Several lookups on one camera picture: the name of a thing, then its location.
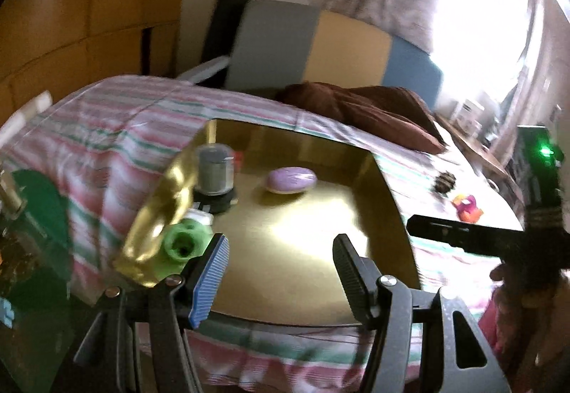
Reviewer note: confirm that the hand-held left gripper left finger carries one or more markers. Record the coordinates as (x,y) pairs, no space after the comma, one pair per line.
(207,281)

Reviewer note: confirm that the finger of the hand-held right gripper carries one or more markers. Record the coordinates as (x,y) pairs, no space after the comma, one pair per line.
(445,230)

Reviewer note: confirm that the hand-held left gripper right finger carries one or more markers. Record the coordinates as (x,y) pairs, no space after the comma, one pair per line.
(356,281)

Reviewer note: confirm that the orange plastic toy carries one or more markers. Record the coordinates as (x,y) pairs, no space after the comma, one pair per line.
(473,215)

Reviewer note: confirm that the green plastic toy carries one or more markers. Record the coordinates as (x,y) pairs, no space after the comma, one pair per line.
(196,232)

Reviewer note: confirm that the gold metal tin box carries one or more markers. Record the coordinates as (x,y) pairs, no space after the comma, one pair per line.
(311,219)

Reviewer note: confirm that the grey jar with black lid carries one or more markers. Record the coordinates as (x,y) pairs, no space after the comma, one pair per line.
(213,172)

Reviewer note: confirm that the purple oval soap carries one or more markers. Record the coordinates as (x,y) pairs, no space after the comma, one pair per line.
(291,179)

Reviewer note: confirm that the person's right hand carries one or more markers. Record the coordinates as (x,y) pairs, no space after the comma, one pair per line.
(556,330)

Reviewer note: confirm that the pink plastic toy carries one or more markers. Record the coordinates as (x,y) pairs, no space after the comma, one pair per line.
(464,200)

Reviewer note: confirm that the brown pine cone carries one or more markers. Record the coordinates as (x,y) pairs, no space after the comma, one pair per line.
(445,181)

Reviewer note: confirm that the wooden shelf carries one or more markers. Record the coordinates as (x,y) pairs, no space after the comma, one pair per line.
(481,152)

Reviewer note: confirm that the white box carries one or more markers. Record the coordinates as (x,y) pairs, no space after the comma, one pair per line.
(467,112)

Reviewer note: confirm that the brown quilted cloth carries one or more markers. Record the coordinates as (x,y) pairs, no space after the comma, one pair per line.
(365,108)

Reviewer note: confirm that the striped pink green blanket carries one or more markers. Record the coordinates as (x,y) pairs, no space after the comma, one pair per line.
(111,130)

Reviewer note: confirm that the green glass side table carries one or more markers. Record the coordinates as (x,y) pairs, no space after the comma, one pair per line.
(40,206)

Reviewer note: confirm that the window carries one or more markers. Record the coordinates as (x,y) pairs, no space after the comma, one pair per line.
(490,19)

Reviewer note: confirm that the blue puzzle piece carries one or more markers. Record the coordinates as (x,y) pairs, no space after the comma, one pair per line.
(6,312)

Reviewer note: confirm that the white foam piece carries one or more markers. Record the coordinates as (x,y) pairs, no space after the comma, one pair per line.
(205,68)

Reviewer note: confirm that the grey yellow blue sofa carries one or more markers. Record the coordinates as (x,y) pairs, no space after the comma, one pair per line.
(276,45)

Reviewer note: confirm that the stack of paper cups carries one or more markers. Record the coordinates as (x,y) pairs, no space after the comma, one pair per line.
(26,112)

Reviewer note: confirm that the black rolled mat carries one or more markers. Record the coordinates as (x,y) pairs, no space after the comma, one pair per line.
(227,10)

